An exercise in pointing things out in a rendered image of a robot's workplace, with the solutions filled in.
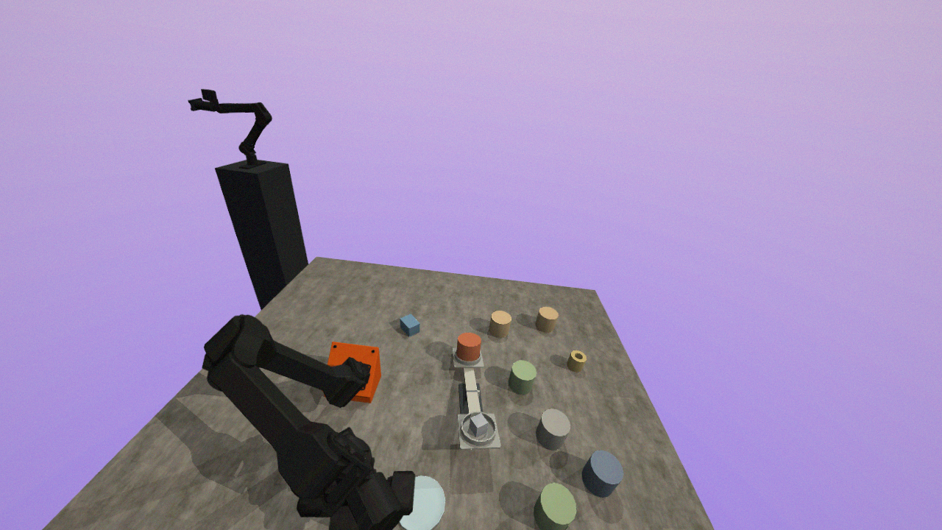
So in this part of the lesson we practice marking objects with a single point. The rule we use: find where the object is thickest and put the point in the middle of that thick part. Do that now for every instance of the orange cylinder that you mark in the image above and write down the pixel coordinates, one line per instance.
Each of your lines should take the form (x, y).
(468, 347)

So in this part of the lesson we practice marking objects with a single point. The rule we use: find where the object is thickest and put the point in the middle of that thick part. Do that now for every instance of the green cylinder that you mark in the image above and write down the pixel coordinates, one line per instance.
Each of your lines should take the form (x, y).
(522, 377)
(555, 508)

